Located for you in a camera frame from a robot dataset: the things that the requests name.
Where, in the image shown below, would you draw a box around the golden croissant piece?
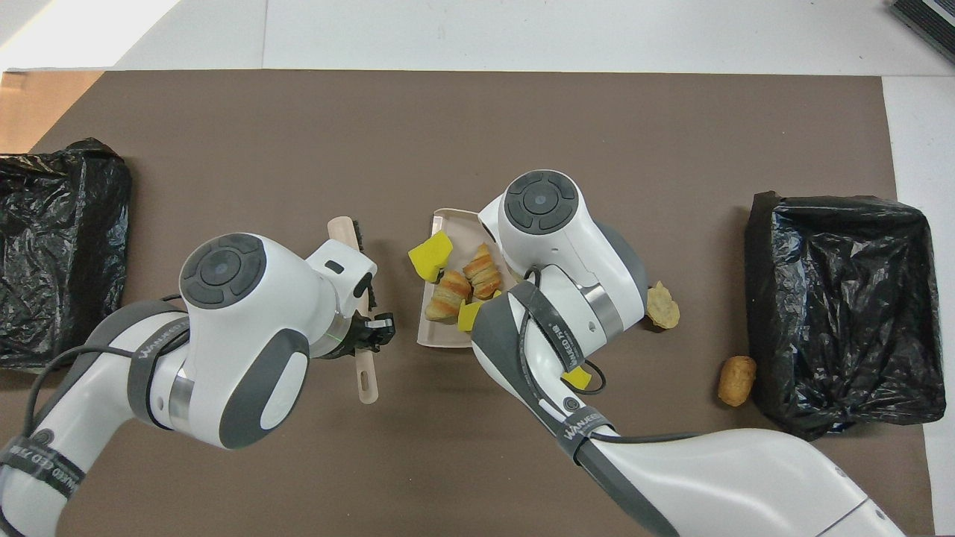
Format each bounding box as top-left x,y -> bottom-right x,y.
463,242 -> 503,301
425,269 -> 472,324

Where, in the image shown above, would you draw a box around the pale bread chunk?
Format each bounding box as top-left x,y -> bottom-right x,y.
645,280 -> 681,331

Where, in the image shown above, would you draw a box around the black bag lined bin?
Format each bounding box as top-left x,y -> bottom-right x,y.
745,191 -> 947,442
0,137 -> 134,374

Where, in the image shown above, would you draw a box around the notched yellow sponge piece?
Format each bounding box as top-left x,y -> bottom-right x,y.
407,230 -> 454,283

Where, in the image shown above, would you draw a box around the beige brush black bristles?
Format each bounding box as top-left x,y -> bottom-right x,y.
327,216 -> 380,405

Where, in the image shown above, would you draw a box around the yellow sponge block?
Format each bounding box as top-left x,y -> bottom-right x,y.
457,289 -> 502,333

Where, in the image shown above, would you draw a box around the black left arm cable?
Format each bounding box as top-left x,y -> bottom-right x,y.
25,295 -> 191,441

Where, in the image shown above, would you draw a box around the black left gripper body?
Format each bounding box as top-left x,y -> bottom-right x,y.
345,313 -> 376,357

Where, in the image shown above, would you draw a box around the beige plastic dustpan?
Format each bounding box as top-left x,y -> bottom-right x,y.
416,208 -> 523,349

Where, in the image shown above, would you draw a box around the brown paper table mat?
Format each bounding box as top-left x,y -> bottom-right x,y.
0,69 -> 937,537

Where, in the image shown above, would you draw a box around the dark ribbed object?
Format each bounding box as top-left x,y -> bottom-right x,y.
888,0 -> 955,64

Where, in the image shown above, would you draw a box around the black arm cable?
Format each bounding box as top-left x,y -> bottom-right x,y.
519,267 -> 721,446
25,295 -> 191,441

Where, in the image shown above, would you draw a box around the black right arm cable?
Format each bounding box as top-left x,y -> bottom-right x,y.
519,267 -> 721,446

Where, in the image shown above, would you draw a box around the brown fried nugget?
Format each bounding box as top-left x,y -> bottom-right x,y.
718,355 -> 757,408

